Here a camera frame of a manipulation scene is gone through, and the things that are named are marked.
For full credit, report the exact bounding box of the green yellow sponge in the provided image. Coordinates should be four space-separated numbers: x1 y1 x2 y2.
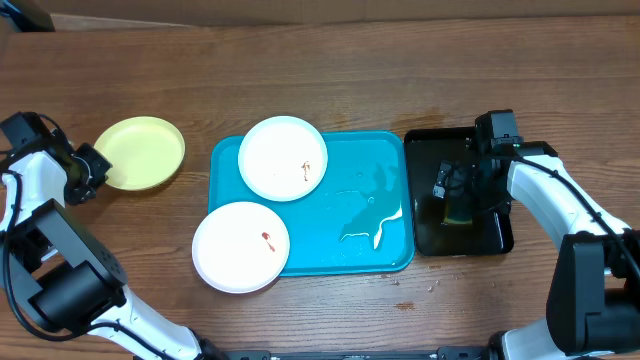
443 197 473 225

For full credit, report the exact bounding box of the white plate green rim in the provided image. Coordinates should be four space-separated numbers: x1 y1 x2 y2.
94 116 186 191

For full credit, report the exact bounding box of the white plate pink rim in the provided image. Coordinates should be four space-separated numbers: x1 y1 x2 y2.
192 201 290 294

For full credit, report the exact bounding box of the white plate blue rim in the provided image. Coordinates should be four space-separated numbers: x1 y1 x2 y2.
238 115 328 202

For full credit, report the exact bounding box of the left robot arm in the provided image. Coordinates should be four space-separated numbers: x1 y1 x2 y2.
1 112 226 359

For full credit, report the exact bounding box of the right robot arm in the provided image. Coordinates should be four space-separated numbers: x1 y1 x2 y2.
433 110 639 359

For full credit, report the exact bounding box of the black rectangular water tray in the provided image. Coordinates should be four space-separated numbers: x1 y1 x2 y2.
404 127 514 257

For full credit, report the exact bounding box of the teal plastic tray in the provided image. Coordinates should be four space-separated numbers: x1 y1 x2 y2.
208 131 415 277

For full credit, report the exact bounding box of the dark object top left corner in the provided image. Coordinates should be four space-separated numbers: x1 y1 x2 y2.
1 0 56 32

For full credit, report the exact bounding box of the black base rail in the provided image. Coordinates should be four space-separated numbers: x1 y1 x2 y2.
226 346 500 360

